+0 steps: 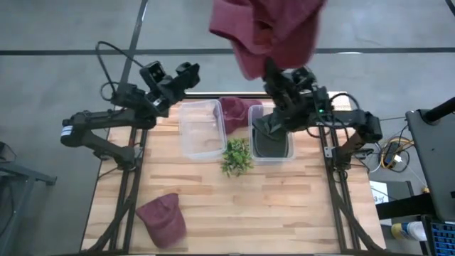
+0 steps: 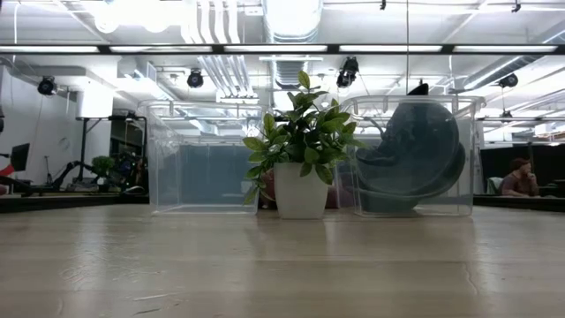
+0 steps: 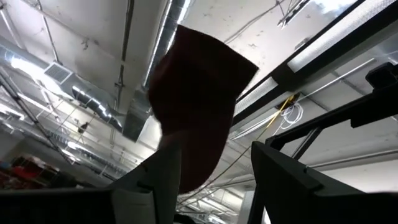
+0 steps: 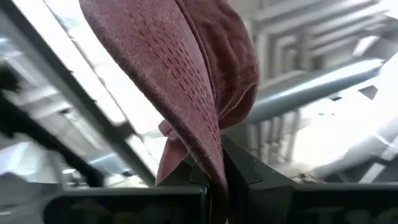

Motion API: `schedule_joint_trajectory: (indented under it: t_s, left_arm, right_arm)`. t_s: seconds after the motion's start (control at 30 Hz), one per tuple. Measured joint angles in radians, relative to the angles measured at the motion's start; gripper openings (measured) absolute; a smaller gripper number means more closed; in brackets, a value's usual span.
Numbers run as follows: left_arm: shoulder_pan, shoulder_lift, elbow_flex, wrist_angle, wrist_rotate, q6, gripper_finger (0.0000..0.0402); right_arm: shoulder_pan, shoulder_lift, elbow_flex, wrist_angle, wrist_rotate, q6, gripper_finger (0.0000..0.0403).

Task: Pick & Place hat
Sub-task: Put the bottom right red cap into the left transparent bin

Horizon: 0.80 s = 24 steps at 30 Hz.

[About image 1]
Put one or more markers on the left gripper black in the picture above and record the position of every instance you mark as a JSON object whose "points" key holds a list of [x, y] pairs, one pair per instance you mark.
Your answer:
{"points": [[165, 94]]}

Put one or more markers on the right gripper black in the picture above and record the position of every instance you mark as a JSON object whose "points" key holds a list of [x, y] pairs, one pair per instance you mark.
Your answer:
{"points": [[298, 105]]}

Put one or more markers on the maroon cap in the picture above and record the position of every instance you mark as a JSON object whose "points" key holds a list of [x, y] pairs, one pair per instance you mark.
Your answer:
{"points": [[270, 28], [161, 220], [236, 113]]}

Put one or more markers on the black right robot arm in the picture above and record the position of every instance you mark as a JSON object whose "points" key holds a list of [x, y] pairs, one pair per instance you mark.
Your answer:
{"points": [[355, 119]]}

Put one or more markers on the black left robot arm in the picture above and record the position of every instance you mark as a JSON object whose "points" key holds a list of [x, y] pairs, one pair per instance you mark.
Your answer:
{"points": [[106, 119]]}

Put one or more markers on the clear plastic bin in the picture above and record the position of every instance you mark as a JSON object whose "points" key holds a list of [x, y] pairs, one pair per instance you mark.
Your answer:
{"points": [[289, 149], [202, 131]]}

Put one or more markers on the green artificial plant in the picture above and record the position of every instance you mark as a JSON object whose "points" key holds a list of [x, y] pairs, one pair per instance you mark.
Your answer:
{"points": [[237, 158]]}

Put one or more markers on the black power adapter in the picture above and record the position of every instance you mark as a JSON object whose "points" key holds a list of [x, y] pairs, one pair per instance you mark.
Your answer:
{"points": [[391, 149]]}

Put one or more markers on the white power adapter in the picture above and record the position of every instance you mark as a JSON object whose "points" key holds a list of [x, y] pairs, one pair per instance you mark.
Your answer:
{"points": [[397, 159]]}

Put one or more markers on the white paper sheet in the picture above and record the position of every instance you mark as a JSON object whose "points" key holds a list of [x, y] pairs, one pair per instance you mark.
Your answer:
{"points": [[378, 193]]}

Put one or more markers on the black stand base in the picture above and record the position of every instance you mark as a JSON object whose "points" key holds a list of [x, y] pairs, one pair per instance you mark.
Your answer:
{"points": [[401, 206]]}

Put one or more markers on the yellow and blue bottle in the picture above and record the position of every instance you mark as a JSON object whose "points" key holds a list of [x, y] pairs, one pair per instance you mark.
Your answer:
{"points": [[409, 231]]}

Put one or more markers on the grey metal stand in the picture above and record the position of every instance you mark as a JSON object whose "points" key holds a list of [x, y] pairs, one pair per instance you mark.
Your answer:
{"points": [[21, 177]]}

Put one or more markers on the black keyboard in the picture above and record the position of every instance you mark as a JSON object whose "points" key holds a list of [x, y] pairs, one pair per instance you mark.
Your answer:
{"points": [[443, 240]]}

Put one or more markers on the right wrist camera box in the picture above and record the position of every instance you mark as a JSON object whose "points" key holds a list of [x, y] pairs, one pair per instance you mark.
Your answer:
{"points": [[305, 76]]}

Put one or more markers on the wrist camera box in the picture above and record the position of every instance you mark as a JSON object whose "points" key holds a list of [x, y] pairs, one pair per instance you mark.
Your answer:
{"points": [[153, 73], [305, 76]]}

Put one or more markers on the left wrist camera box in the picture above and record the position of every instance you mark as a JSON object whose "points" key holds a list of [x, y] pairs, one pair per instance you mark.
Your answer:
{"points": [[153, 73]]}

